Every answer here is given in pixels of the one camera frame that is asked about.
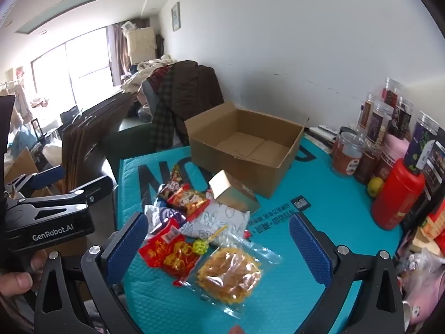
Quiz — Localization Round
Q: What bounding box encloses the window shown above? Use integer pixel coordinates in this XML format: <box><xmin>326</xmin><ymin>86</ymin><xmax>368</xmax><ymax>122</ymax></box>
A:
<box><xmin>29</xmin><ymin>28</ymin><xmax>115</xmax><ymax>112</ymax></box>

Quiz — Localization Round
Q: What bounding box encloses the person's left hand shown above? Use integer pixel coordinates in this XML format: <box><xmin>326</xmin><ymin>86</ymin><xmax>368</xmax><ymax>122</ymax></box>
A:
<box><xmin>0</xmin><ymin>250</ymin><xmax>47</xmax><ymax>300</ymax></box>

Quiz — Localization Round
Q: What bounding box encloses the red yellow carton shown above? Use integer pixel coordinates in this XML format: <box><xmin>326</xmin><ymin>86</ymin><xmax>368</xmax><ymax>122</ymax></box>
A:
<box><xmin>421</xmin><ymin>212</ymin><xmax>445</xmax><ymax>240</ymax></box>

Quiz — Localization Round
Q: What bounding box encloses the small gold box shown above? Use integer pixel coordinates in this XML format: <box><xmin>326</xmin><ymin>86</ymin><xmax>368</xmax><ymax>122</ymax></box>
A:
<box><xmin>209</xmin><ymin>170</ymin><xmax>261</xmax><ymax>213</ymax></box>

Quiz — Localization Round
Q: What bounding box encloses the black stand-up pouch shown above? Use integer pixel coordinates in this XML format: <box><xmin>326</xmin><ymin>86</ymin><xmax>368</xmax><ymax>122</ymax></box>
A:
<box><xmin>422</xmin><ymin>139</ymin><xmax>445</xmax><ymax>199</ymax></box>

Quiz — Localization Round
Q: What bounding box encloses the green fruit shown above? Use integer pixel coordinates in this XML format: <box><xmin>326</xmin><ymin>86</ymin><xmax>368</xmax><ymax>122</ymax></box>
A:
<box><xmin>368</xmin><ymin>177</ymin><xmax>385</xmax><ymax>197</ymax></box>

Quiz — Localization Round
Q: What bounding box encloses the brown jacket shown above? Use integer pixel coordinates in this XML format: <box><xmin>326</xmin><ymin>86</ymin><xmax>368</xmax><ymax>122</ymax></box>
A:
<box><xmin>170</xmin><ymin>61</ymin><xmax>225</xmax><ymax>136</ymax></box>

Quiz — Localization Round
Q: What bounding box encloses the pile of cream cloth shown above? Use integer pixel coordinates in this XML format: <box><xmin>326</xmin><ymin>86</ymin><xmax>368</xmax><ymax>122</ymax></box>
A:
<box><xmin>122</xmin><ymin>56</ymin><xmax>181</xmax><ymax>93</ymax></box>

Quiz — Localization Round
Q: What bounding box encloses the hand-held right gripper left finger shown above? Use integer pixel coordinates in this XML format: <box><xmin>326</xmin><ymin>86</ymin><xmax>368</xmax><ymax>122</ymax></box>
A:
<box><xmin>34</xmin><ymin>212</ymin><xmax>150</xmax><ymax>334</ymax></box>

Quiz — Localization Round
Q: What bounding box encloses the red gold snack packet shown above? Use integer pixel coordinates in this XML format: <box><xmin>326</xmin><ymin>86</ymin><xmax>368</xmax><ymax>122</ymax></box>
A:
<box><xmin>139</xmin><ymin>217</ymin><xmax>209</xmax><ymax>288</ymax></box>

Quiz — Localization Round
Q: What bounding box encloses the ceiling light panel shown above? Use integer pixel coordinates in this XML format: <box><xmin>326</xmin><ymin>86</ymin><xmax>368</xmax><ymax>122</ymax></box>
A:
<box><xmin>16</xmin><ymin>0</ymin><xmax>102</xmax><ymax>35</ymax></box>

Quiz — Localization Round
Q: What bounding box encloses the red plaid cloth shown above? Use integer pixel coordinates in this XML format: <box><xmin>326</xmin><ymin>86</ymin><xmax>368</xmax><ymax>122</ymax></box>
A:
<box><xmin>149</xmin><ymin>68</ymin><xmax>174</xmax><ymax>87</ymax></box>

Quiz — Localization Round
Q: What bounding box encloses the green chair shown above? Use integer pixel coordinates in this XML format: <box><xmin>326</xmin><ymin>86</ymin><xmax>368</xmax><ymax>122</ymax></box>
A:
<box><xmin>102</xmin><ymin>123</ymin><xmax>190</xmax><ymax>181</ymax></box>

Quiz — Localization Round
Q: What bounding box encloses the white printed snack packet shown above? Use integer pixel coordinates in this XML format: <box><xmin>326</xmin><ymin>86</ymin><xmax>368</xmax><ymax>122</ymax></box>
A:
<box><xmin>181</xmin><ymin>202</ymin><xmax>251</xmax><ymax>247</ymax></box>

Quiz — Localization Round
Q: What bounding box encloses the green plaid garment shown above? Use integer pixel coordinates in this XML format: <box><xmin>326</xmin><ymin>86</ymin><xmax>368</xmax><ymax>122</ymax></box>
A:
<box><xmin>149</xmin><ymin>70</ymin><xmax>179</xmax><ymax>152</ymax></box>

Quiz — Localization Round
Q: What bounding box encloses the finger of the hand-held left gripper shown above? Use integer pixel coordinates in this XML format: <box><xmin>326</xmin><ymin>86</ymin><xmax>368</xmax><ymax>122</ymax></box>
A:
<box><xmin>5</xmin><ymin>166</ymin><xmax>67</xmax><ymax>199</ymax></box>
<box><xmin>7</xmin><ymin>175</ymin><xmax>115</xmax><ymax>222</ymax></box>

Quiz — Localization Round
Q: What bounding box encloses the hanging cream cloth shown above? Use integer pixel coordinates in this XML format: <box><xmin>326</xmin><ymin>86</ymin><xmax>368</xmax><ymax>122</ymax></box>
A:
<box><xmin>125</xmin><ymin>28</ymin><xmax>157</xmax><ymax>65</ymax></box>

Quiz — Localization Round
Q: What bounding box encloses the red cartoon snack packet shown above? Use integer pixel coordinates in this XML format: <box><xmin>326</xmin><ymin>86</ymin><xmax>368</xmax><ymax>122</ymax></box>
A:
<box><xmin>167</xmin><ymin>184</ymin><xmax>211</xmax><ymax>218</ymax></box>

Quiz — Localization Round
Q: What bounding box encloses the stack of flat cardboard sheets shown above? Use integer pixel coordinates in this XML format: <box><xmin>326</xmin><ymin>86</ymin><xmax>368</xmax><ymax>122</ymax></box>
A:
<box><xmin>61</xmin><ymin>90</ymin><xmax>140</xmax><ymax>192</ymax></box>

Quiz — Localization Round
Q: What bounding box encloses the silver purple snack packet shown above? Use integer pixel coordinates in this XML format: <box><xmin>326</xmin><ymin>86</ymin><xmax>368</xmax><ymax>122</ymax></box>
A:
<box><xmin>144</xmin><ymin>203</ymin><xmax>188</xmax><ymax>237</ymax></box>

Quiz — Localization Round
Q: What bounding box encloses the pink container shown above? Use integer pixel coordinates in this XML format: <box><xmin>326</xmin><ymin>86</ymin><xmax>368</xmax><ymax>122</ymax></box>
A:
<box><xmin>382</xmin><ymin>134</ymin><xmax>414</xmax><ymax>162</ymax></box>

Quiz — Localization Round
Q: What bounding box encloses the yellow lollipop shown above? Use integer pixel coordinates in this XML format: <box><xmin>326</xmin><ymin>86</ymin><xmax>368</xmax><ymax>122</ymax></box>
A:
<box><xmin>193</xmin><ymin>224</ymin><xmax>228</xmax><ymax>256</ymax></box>

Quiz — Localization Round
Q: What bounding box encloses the pink bag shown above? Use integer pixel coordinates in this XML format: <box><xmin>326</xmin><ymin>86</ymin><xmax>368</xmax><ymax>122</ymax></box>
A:
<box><xmin>400</xmin><ymin>250</ymin><xmax>445</xmax><ymax>334</ymax></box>

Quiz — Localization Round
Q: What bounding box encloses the red bottle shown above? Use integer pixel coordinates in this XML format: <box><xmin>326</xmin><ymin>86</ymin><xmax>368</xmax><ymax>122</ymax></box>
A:
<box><xmin>371</xmin><ymin>158</ymin><xmax>426</xmax><ymax>231</ymax></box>

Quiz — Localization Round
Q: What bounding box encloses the clear packet of yellow crisps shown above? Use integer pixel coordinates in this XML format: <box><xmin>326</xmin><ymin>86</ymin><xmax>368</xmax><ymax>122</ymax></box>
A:
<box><xmin>181</xmin><ymin>231</ymin><xmax>282</xmax><ymax>319</ymax></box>

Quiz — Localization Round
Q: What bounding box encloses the group of clear plastic jars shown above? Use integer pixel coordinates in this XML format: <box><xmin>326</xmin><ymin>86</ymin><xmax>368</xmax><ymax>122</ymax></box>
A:
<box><xmin>332</xmin><ymin>77</ymin><xmax>440</xmax><ymax>185</ymax></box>

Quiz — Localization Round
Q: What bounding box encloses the cardboard box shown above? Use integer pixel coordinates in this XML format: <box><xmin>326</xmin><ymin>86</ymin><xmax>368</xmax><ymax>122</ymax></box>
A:
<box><xmin>184</xmin><ymin>102</ymin><xmax>310</xmax><ymax>200</ymax></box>

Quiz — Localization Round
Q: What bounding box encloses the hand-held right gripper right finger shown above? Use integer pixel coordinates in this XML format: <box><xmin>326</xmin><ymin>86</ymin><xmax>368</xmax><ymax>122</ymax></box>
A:
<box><xmin>288</xmin><ymin>212</ymin><xmax>406</xmax><ymax>334</ymax></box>

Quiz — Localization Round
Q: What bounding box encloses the brown snack packet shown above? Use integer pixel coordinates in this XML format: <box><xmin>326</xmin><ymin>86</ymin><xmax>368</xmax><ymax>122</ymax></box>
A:
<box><xmin>158</xmin><ymin>165</ymin><xmax>190</xmax><ymax>199</ymax></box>

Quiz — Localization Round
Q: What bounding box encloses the curtain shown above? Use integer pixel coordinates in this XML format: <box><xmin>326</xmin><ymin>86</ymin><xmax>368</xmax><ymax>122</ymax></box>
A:
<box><xmin>106</xmin><ymin>24</ymin><xmax>133</xmax><ymax>80</ymax></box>

